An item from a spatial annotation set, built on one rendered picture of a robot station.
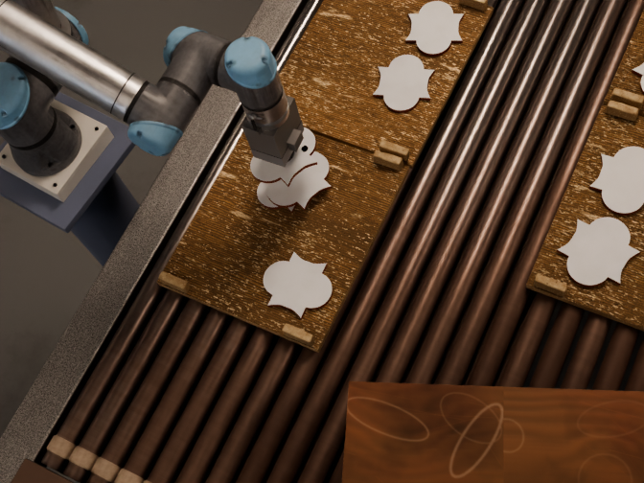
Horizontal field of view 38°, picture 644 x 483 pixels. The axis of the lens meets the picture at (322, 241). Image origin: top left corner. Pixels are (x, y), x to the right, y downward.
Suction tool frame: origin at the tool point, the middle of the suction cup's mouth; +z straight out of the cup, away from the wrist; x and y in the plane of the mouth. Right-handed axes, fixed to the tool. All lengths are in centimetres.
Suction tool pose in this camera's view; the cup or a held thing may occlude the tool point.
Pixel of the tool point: (284, 156)
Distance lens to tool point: 173.2
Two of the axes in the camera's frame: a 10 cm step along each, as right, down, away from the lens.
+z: 1.5, 4.3, 8.9
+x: -9.0, -3.2, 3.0
